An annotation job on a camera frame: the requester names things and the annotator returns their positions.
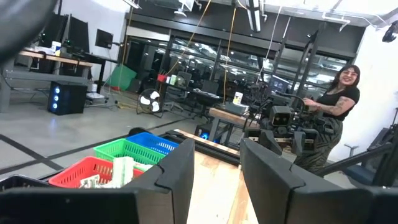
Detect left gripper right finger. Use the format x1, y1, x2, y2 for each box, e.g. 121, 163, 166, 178
241, 138, 398, 224

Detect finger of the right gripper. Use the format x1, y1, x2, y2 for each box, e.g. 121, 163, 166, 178
259, 129, 282, 156
292, 130, 307, 156

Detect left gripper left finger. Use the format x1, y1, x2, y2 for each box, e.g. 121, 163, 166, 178
0, 138, 195, 224

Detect red plastic basket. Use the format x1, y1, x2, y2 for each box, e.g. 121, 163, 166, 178
48, 156, 146, 189

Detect person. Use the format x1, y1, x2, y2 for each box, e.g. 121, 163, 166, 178
294, 64, 361, 174

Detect wooden desk grey legs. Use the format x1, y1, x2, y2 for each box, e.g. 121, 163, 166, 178
207, 107, 261, 147
0, 49, 94, 113

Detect blue chair seat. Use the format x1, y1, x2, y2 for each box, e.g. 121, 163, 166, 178
343, 163, 377, 186

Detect green plastic basket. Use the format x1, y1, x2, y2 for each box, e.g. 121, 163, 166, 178
93, 138, 167, 166

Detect blue-lit computer tower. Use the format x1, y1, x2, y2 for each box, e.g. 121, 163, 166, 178
47, 81, 88, 116
194, 123, 215, 141

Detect black plastic basket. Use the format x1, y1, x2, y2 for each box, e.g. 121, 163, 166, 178
0, 174, 52, 192

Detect blue plastic basket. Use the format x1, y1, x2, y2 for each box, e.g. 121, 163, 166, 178
126, 131, 180, 156

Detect grey office chair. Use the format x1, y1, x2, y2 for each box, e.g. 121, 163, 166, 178
172, 71, 194, 113

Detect white floor box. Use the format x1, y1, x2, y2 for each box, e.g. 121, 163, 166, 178
86, 91, 106, 100

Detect black floor fan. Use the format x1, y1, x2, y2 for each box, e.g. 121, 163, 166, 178
136, 88, 165, 119

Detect small black monitor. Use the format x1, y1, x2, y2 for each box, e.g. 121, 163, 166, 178
95, 29, 114, 50

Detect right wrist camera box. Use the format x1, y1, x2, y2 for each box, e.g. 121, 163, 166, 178
269, 105, 295, 127

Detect black frame handle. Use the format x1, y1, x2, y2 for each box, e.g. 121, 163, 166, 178
127, 126, 153, 137

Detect yellow hanging cord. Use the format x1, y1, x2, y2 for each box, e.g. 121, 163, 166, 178
222, 6, 238, 105
166, 0, 213, 77

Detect yellow floor cable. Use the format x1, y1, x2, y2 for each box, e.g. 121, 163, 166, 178
116, 99, 139, 110

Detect black ceiling camera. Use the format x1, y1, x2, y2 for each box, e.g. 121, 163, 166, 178
381, 21, 398, 44

